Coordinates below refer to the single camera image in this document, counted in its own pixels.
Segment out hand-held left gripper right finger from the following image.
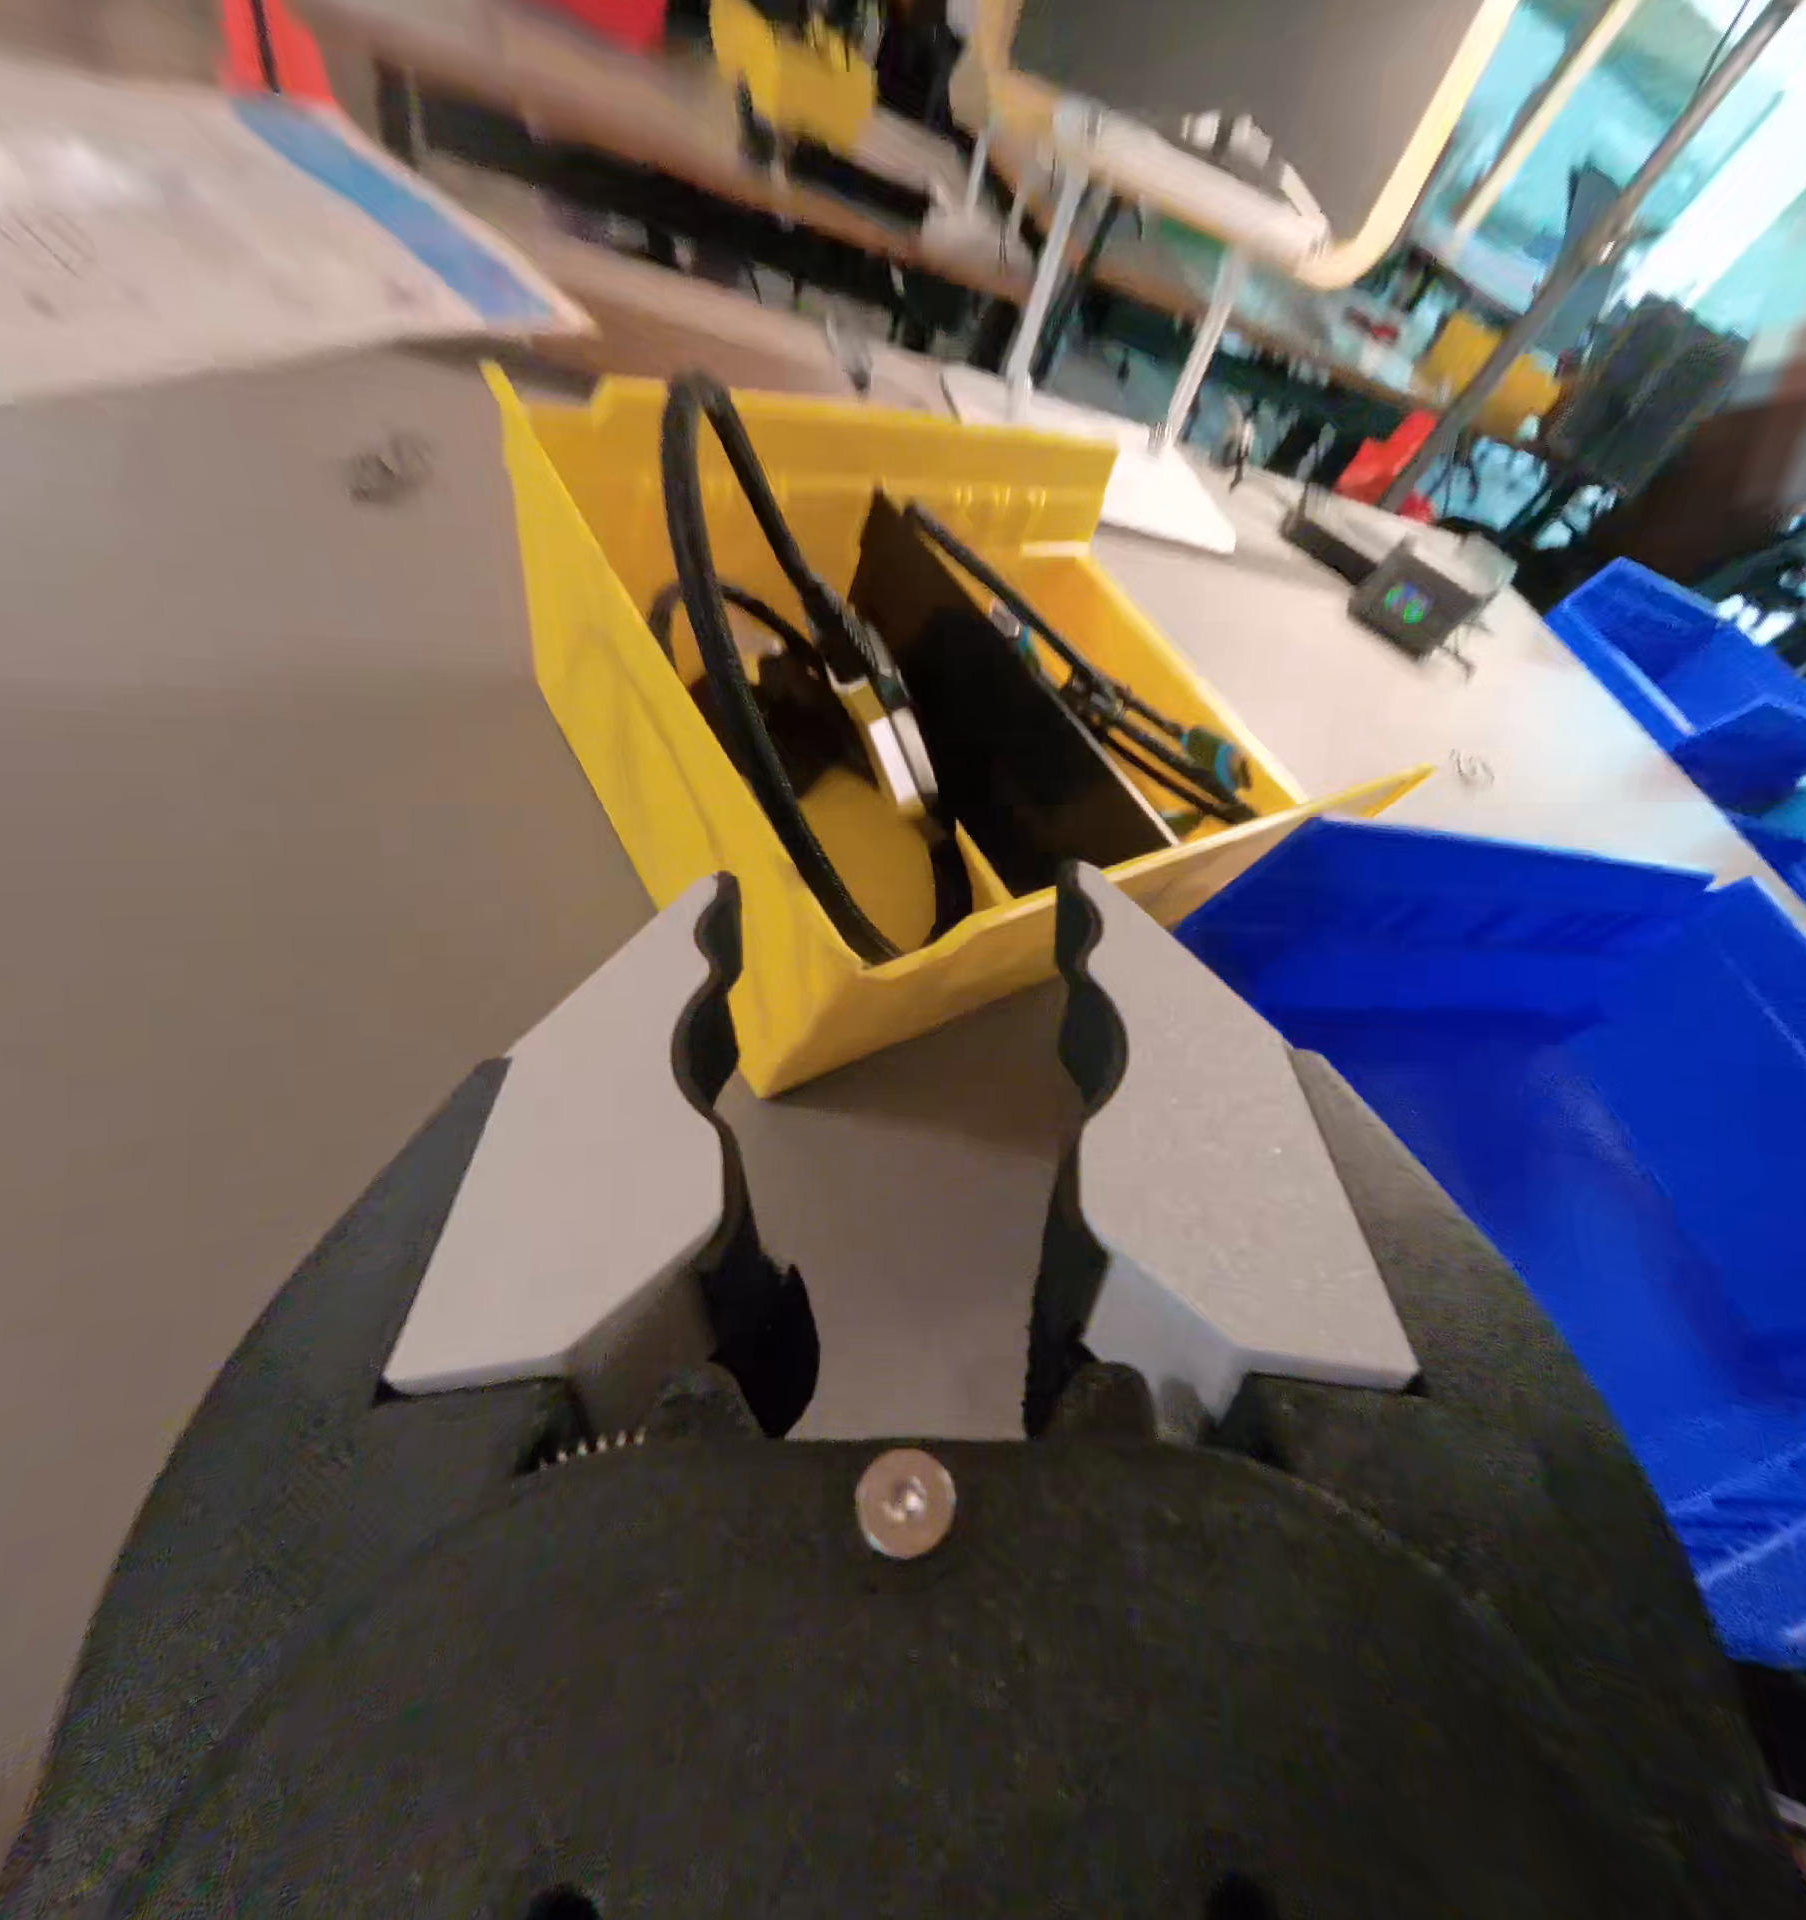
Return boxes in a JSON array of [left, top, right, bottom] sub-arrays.
[[1023, 862, 1422, 1438]]

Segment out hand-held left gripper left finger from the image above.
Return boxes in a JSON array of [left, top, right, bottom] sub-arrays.
[[382, 872, 823, 1442]]

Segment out large blue plastic bin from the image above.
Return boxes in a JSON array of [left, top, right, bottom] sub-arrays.
[[1173, 815, 1806, 1674]]

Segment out yellow plastic bin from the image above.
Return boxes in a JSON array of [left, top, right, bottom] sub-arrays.
[[482, 359, 1438, 1098]]

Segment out black braided switch cable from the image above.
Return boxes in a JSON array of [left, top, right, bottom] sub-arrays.
[[649, 374, 980, 965]]

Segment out black bin divider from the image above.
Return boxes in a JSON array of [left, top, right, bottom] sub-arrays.
[[847, 492, 1183, 898]]

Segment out grey power bank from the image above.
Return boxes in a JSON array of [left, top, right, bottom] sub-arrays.
[[1350, 536, 1512, 659]]

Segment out black power adapter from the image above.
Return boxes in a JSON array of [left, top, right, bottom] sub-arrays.
[[1278, 486, 1393, 588]]

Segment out red plastic bin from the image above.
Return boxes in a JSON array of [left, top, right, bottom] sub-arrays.
[[1339, 408, 1447, 519]]

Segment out yellow box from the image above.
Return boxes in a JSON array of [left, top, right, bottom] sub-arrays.
[[1421, 314, 1566, 437], [708, 0, 883, 152]]

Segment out black music stand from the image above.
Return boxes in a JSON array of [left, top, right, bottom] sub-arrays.
[[1555, 300, 1746, 481]]

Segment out grey light stand pole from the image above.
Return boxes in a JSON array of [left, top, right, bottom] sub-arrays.
[[1390, 0, 1806, 511]]

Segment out clear plastic bag blue label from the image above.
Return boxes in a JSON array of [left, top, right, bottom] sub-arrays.
[[0, 43, 598, 409]]

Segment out background work table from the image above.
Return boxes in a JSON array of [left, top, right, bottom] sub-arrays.
[[318, 0, 1447, 408]]

